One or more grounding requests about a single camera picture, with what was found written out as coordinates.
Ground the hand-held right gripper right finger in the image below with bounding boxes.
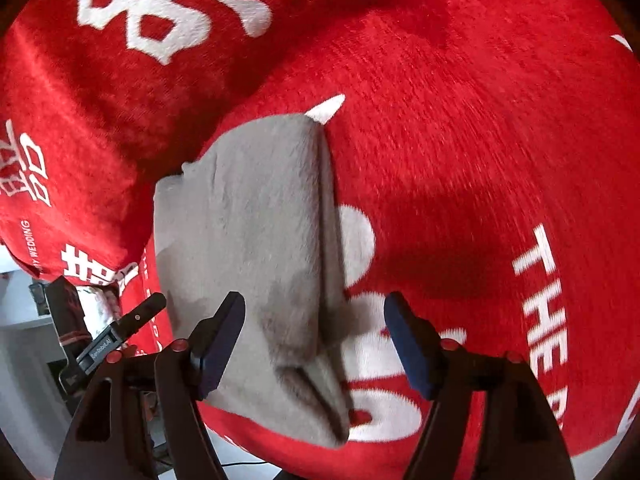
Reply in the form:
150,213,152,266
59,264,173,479
384,291,576,480

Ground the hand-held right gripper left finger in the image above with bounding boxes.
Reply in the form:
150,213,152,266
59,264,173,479
52,291,247,480

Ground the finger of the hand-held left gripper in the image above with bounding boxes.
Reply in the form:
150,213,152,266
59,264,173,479
117,292,167,342

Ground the grey knit garment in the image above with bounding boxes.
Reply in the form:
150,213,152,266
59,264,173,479
152,114,356,450

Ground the red printed blanket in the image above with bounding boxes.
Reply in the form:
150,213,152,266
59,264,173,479
0,0,640,480

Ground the black cable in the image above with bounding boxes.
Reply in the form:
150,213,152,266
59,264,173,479
220,461,281,472

